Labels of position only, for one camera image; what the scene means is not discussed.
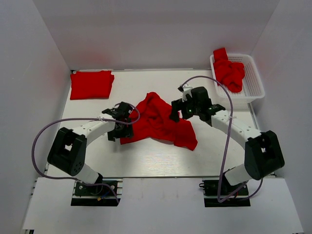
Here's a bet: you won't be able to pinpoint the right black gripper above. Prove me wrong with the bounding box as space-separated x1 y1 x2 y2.
170 94 201 123

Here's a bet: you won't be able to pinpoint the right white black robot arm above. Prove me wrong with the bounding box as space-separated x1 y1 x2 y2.
170 85 285 195

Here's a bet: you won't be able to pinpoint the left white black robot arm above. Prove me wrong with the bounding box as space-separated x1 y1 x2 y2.
47 102 135 195

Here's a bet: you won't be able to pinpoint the folded red t-shirt stack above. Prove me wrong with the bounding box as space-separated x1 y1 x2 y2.
70 71 115 100

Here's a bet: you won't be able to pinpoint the crumpled red t-shirts in basket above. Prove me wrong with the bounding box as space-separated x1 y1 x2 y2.
213 48 245 93

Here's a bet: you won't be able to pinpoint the white plastic mesh basket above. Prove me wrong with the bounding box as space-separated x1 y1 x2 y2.
210 54 266 100

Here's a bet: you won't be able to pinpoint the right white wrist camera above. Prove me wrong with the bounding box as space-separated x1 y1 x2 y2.
180 84 193 102

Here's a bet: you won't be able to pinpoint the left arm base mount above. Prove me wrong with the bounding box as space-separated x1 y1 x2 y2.
71 178 123 207

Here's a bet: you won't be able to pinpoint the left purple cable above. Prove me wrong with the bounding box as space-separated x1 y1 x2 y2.
32 103 141 205

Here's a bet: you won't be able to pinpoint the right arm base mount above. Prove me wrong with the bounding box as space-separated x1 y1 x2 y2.
197 179 251 208

